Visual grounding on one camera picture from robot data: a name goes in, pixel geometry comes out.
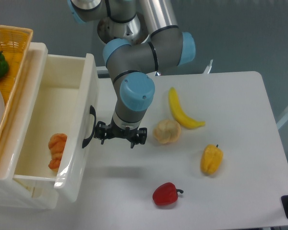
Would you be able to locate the white top drawer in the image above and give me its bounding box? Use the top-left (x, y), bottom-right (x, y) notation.
top-left (14, 54), bottom-right (99, 202)

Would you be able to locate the orange wicker basket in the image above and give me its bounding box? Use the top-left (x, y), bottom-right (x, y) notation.
top-left (0, 25), bottom-right (33, 138)

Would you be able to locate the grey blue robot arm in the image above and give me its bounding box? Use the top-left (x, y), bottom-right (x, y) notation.
top-left (68, 0), bottom-right (196, 147)

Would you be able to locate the round beige bread roll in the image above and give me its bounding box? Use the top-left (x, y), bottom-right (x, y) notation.
top-left (153, 119), bottom-right (181, 144)

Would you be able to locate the white table frame bracket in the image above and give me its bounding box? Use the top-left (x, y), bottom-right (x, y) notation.
top-left (203, 59), bottom-right (213, 74)

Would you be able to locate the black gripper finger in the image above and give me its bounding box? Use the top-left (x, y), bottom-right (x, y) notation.
top-left (129, 127), bottom-right (147, 149)
top-left (94, 121), bottom-right (113, 144)

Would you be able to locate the black drawer handle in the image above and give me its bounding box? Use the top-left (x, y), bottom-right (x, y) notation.
top-left (82, 105), bottom-right (96, 149)

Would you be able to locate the white drawer cabinet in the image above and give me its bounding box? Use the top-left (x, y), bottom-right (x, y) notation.
top-left (0, 42), bottom-right (58, 209)

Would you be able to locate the orange croissant bread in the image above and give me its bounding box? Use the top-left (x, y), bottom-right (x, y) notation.
top-left (48, 133), bottom-right (67, 172)

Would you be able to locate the yellow bell pepper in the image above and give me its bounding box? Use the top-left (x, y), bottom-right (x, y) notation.
top-left (200, 144), bottom-right (224, 175)

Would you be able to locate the yellow banana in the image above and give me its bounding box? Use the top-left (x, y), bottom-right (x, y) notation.
top-left (168, 87), bottom-right (205, 129)

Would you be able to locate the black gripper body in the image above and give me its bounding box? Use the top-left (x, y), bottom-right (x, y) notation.
top-left (108, 123), bottom-right (137, 140)

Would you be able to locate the red bell pepper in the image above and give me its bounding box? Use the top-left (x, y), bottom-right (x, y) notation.
top-left (152, 182), bottom-right (184, 206)

